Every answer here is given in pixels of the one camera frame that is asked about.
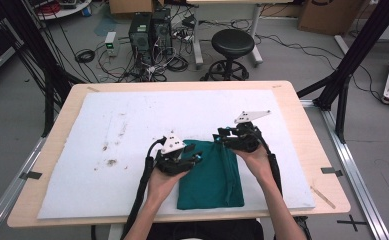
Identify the black tape cross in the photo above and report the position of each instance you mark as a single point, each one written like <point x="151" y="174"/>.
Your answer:
<point x="352" y="222"/>

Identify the teal long-sleeved shirt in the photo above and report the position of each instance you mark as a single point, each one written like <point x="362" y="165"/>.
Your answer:
<point x="212" y="180"/>

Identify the aluminium rail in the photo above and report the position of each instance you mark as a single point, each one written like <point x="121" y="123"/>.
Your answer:
<point x="355" y="173"/>
<point x="8" y="200"/>

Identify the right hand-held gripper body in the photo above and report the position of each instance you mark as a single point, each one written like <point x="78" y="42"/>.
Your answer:
<point x="247" y="140"/>

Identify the black computer tower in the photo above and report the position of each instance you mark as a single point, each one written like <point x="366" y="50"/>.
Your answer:
<point x="162" y="30"/>
<point x="140" y="36"/>

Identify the white foam mat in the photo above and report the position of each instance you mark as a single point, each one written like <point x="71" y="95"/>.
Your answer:
<point x="98" y="126"/>

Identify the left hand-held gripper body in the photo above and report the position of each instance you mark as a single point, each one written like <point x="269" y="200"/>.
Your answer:
<point x="172" y="160"/>

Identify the black round stool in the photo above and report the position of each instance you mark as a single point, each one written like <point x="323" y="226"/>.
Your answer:
<point x="232" y="43"/>

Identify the round white table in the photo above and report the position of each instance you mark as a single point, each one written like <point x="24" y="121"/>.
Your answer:
<point x="65" y="10"/>

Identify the white desk with wooden top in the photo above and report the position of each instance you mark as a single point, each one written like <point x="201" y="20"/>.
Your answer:
<point x="257" y="40"/>

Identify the person's left hand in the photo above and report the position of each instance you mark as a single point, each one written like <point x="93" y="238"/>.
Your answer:
<point x="162" y="186"/>

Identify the white box with green light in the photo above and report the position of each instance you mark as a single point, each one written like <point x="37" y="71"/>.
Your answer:
<point x="110" y="43"/>

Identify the person's right hand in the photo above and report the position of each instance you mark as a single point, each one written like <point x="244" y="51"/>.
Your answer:
<point x="257" y="163"/>

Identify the black tape strip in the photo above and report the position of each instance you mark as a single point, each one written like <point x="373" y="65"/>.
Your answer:
<point x="30" y="175"/>
<point x="332" y="171"/>

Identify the large cardboard box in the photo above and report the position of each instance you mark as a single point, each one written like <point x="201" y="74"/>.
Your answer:
<point x="328" y="16"/>

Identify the person's dark pants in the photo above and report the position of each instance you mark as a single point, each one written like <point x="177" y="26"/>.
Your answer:
<point x="208" y="231"/>

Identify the black metal frame stand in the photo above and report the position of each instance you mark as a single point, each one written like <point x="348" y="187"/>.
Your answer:
<point x="352" y="63"/>
<point x="38" y="60"/>

